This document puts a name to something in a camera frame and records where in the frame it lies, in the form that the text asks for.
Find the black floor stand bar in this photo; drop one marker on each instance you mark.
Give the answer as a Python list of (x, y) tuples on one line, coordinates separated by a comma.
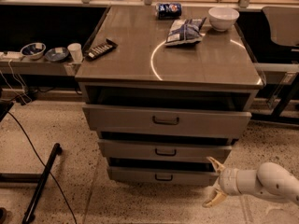
[(29, 215)]

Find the grey middle drawer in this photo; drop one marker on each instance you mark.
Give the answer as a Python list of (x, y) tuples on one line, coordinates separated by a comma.
[(158, 151)]

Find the blue soda can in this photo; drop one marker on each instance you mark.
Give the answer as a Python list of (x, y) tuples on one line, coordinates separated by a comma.
[(168, 10)]

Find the black chocolate bar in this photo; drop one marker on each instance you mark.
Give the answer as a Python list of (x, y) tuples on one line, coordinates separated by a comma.
[(100, 50)]

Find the blue white small bowl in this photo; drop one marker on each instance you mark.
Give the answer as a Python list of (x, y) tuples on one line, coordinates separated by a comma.
[(33, 51)]

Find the white power strip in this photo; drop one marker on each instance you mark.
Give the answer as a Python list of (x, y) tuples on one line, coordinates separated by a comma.
[(10, 55)]

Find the grey drawer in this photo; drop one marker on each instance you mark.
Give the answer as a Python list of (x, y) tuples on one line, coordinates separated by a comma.
[(169, 172), (164, 121), (158, 151)]

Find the grey bottom drawer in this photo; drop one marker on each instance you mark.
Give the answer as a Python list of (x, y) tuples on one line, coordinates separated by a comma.
[(169, 172)]

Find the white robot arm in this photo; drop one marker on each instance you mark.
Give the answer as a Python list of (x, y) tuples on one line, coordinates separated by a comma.
[(269, 182)]

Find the blue white chip bag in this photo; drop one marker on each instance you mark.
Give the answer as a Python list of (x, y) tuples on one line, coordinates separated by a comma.
[(185, 32)]

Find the grey chair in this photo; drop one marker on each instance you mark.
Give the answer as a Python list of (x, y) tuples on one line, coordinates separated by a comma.
[(284, 25)]

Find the grey top drawer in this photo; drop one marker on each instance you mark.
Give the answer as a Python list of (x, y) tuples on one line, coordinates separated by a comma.
[(164, 121)]

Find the white paper cup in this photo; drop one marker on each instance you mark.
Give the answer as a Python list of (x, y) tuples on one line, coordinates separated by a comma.
[(76, 52)]

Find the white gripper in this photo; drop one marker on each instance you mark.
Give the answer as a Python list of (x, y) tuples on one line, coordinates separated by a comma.
[(228, 180)]

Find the grey drawer cabinet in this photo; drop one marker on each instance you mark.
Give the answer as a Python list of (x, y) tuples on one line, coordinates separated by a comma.
[(215, 74)]

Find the grey side shelf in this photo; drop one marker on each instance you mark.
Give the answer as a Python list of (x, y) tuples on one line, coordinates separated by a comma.
[(40, 68)]

